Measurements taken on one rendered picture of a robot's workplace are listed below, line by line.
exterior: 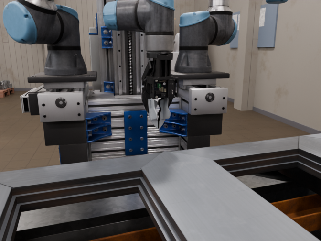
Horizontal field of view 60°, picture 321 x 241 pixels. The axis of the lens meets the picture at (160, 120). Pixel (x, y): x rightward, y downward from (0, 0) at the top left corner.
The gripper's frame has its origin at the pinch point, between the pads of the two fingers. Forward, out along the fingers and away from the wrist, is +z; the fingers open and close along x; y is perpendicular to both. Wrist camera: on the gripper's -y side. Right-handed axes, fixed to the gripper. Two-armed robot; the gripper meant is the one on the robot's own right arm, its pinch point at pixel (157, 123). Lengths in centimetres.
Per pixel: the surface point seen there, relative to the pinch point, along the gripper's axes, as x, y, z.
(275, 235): 3.2, 46.4, 5.4
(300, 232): 7.1, 47.0, 5.4
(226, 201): 1.2, 36.0, 5.4
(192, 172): 0.5, 23.2, 5.4
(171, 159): -1.1, 14.7, 5.4
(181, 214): -8.0, 37.2, 5.4
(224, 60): 326, -502, 6
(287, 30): 300, -284, -48
